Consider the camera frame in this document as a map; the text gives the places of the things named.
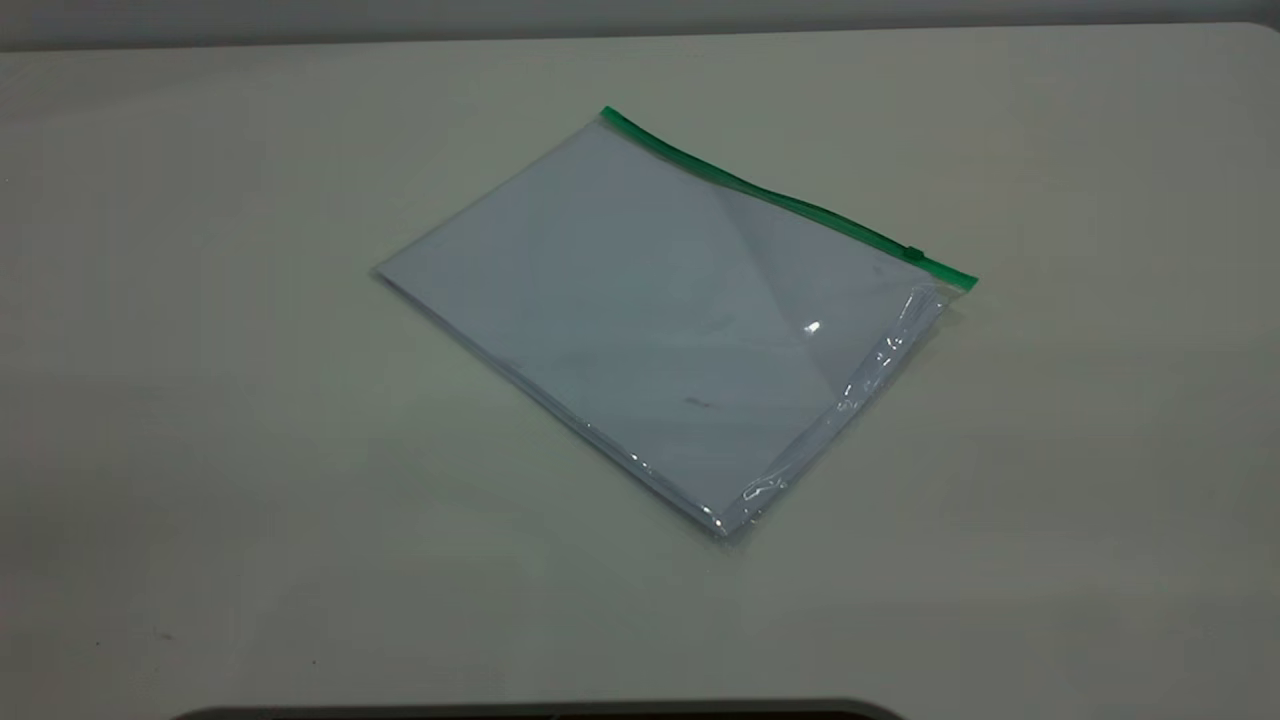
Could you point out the clear zip bag green zipper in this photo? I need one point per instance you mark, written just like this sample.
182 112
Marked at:
800 215

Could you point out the white paper sheets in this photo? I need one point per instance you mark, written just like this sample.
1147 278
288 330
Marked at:
620 300

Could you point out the black rounded base edge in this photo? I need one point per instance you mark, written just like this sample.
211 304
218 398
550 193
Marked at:
540 712

